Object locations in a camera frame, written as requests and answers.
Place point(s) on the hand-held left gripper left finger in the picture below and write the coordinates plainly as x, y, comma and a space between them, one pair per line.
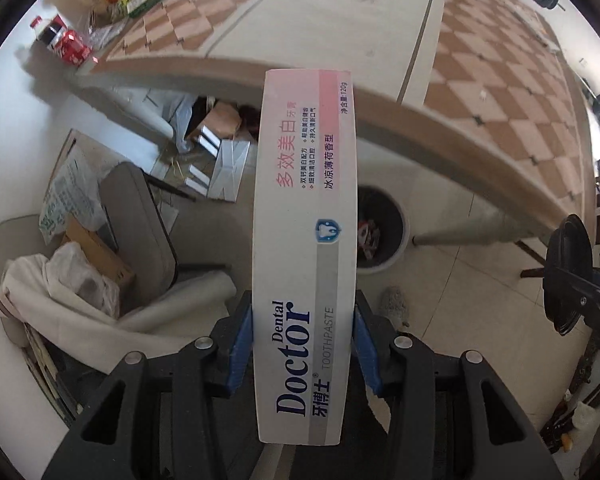
240, 355

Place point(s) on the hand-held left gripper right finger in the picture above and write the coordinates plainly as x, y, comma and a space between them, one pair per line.
367, 355

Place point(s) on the red snack packet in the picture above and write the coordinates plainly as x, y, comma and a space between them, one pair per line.
367, 235

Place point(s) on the white round trash bin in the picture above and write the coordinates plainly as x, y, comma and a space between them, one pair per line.
387, 210

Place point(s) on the white pink toothpaste box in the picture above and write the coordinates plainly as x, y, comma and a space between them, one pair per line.
305, 210

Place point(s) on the grey fluffy slipper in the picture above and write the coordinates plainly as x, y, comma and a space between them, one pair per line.
395, 305

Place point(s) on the grey cushioned chair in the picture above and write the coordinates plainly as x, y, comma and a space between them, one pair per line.
135, 230

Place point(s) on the brown cardboard box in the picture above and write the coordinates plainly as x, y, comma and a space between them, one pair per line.
100, 255

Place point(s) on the white foam pieces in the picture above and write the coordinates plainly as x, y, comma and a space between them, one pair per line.
230, 165

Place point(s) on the white cloth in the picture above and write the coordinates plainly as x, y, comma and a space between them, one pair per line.
30, 290

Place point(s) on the printed white plastic bag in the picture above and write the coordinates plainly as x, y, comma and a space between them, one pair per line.
60, 205

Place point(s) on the open brown cardboard carton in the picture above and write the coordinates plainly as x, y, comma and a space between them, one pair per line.
220, 120

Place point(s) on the clear plastic wrapper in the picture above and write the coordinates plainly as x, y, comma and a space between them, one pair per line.
105, 35

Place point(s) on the green drink carton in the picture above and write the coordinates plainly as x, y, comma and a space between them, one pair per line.
147, 2

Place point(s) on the dark cola bottle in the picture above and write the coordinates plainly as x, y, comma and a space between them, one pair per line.
50, 32

